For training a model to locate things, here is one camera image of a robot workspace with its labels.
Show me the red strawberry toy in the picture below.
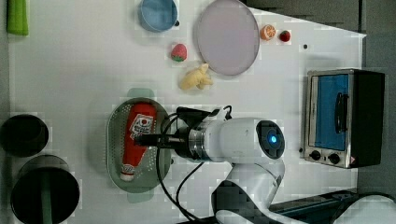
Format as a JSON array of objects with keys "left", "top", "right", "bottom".
[
  {"left": 279, "top": 31, "right": 291, "bottom": 42},
  {"left": 171, "top": 44, "right": 188, "bottom": 63}
]

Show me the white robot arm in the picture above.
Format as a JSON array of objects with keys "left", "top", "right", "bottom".
[{"left": 135, "top": 106, "right": 305, "bottom": 224}]

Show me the lilac round plate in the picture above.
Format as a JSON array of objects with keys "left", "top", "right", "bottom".
[{"left": 196, "top": 0, "right": 260, "bottom": 76}]

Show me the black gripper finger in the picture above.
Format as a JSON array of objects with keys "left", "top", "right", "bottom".
[{"left": 134, "top": 134, "right": 162, "bottom": 147}]

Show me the green object at edge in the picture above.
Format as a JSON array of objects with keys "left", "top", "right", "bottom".
[{"left": 7, "top": 0, "right": 29, "bottom": 36}]

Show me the orange slice toy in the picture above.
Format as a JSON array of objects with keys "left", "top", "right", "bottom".
[{"left": 260, "top": 24, "right": 276, "bottom": 41}]

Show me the red ketchup bottle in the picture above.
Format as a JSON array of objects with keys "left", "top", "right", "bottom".
[{"left": 120, "top": 103, "right": 157, "bottom": 181}]

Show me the small black cylinder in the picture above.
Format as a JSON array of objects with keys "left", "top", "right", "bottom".
[{"left": 1, "top": 114, "right": 49, "bottom": 158}]

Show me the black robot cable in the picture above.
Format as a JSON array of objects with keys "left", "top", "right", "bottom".
[{"left": 155, "top": 105, "right": 233, "bottom": 223}]

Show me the yellow banana toy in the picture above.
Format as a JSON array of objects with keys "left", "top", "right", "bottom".
[{"left": 179, "top": 63, "right": 213, "bottom": 91}]

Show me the green strainer basket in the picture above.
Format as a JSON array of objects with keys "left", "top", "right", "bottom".
[{"left": 106, "top": 88, "right": 171, "bottom": 203}]

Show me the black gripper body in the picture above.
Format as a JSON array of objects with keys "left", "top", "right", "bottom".
[{"left": 161, "top": 106, "right": 210, "bottom": 159}]

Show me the large black cylinder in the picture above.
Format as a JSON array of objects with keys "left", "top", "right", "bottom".
[{"left": 10, "top": 155, "right": 80, "bottom": 224}]

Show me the blue cup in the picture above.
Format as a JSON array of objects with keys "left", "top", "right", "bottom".
[{"left": 137, "top": 0, "right": 178, "bottom": 33}]

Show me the silver toaster oven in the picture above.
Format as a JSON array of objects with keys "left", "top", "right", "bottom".
[{"left": 304, "top": 69, "right": 385, "bottom": 169}]

